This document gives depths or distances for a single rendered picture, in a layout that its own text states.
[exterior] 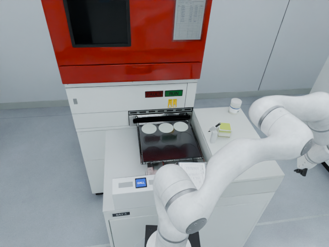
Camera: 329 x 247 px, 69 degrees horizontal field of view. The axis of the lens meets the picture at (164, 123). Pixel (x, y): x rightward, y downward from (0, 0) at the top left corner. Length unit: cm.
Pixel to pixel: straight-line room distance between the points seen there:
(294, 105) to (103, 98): 110
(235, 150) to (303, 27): 307
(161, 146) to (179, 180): 73
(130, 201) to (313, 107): 89
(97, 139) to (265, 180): 113
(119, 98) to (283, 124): 106
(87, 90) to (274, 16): 254
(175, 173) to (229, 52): 269
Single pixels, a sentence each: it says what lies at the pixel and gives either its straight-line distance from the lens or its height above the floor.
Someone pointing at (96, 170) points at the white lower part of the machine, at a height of 40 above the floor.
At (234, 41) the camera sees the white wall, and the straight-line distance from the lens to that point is 330.
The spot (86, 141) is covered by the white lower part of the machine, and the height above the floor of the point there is 72.
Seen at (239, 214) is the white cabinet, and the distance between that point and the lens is 164.
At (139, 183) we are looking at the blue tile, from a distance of 123.
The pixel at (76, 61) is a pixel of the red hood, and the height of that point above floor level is 136.
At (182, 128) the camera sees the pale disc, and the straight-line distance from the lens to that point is 162.
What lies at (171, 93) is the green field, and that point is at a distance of 158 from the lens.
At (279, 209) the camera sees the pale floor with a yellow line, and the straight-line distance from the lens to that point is 255.
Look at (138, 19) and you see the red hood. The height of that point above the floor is 158.
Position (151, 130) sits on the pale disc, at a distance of 159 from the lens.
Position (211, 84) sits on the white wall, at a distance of 349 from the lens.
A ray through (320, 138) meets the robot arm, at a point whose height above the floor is 137.
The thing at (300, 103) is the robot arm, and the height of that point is 154.
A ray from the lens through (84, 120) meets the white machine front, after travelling 169.
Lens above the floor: 196
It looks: 40 degrees down
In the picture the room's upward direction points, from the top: 4 degrees clockwise
